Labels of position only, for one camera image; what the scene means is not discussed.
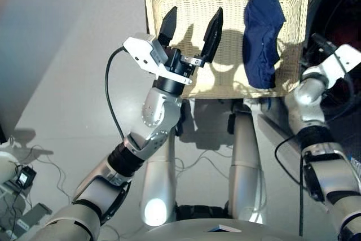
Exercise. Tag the navy blue garment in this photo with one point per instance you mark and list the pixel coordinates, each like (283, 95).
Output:
(259, 40)

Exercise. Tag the pale woven laundry basket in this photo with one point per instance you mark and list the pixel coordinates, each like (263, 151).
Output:
(197, 6)

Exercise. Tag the black power adapter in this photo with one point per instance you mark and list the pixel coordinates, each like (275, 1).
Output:
(25, 176)

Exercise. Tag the white round device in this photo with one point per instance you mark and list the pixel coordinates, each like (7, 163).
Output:
(7, 167)

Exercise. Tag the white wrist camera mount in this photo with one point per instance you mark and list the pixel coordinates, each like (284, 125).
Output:
(141, 49)
(347, 57)

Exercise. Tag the grey metal floor rail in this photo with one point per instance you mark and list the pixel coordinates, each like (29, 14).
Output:
(276, 128)

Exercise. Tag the grey metal bracket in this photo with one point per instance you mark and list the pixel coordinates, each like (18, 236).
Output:
(34, 218)

